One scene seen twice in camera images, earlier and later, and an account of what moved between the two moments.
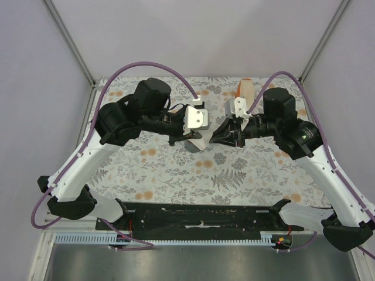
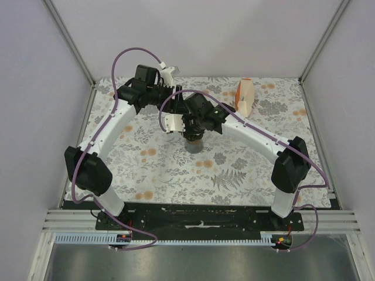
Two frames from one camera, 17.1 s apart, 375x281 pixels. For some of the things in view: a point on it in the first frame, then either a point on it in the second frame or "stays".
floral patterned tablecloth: (260, 170) stays
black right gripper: (230, 124) -> (188, 131)
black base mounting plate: (200, 221) stays
